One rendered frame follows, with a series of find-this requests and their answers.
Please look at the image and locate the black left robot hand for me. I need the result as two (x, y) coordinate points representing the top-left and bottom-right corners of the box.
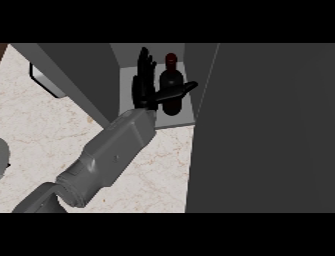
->
(131, 46), (200, 112)

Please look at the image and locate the grey cabinet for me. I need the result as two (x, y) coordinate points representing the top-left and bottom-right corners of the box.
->
(110, 43), (221, 130)

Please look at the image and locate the dark red wine bottle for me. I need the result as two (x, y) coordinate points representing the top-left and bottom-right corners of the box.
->
(159, 52), (187, 117)

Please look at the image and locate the narrow dark grey cabinet door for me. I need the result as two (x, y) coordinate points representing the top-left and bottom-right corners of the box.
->
(11, 43), (123, 130)

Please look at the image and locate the large dark grey cabinet door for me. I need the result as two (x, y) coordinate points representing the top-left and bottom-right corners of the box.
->
(184, 43), (335, 214)

